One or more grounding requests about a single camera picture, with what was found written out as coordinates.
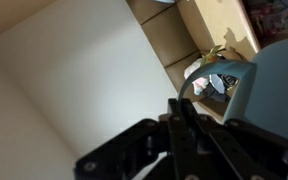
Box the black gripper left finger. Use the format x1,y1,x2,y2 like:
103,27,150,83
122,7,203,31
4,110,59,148
74,98,198,180

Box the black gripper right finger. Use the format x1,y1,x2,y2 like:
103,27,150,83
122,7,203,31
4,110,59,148
180,99,288,180

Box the teal plastic watering can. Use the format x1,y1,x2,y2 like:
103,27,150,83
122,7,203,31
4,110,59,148
178,39,288,139

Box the pile of items on sofa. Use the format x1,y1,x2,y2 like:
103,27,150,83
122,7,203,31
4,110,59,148
184,45,241,102

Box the brown leather sofa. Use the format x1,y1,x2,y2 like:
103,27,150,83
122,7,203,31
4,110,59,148
125,0,262,123

